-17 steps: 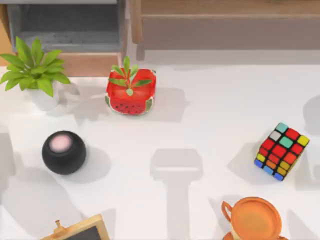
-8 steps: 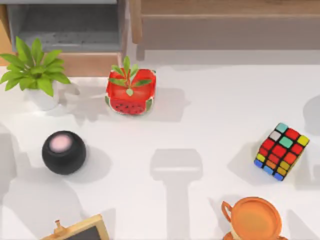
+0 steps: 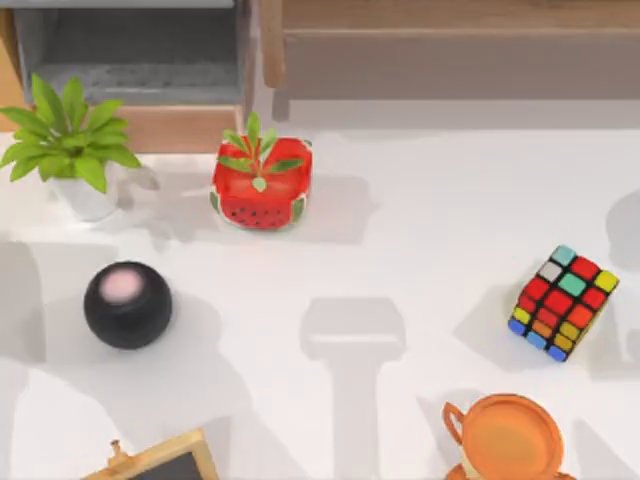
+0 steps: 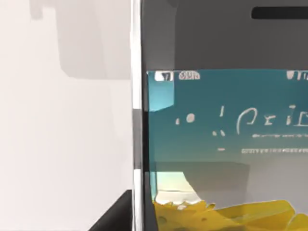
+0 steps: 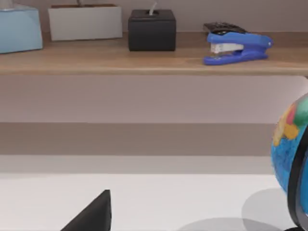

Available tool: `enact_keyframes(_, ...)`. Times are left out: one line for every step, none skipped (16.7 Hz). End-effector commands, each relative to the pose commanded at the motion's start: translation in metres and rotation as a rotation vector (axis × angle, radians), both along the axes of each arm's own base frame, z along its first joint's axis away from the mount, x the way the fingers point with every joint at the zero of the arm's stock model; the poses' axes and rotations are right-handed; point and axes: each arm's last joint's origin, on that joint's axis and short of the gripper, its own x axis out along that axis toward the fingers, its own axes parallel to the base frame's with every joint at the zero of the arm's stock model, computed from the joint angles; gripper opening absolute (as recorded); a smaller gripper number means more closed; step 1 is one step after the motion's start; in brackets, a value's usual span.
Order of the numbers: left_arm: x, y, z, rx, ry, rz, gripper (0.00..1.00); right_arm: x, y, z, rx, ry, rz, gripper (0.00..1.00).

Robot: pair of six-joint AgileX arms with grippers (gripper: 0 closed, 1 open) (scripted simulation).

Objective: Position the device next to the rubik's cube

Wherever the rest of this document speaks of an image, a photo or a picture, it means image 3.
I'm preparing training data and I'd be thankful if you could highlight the orange trophy cup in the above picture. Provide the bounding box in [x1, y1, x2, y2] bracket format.
[442, 393, 577, 480]

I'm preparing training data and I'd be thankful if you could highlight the pale wooden drawer front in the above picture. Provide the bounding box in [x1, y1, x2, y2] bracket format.
[113, 103, 245, 155]

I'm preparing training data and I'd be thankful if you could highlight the wooden cupboard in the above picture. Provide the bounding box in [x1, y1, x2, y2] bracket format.
[259, 0, 640, 121]

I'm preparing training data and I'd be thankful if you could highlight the black round speaker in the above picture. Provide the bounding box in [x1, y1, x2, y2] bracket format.
[82, 260, 174, 351]

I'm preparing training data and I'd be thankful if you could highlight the green plant in white pot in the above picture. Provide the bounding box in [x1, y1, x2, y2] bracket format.
[0, 72, 143, 223]

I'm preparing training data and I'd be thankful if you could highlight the red watermelon plant pot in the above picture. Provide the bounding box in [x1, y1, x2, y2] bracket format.
[209, 111, 314, 232]

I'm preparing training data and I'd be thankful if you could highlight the colourful puzzle cube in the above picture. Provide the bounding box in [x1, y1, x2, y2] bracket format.
[507, 244, 621, 363]

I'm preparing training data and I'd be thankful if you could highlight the wooden framed blackboard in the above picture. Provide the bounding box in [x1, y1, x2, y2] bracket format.
[79, 427, 221, 480]

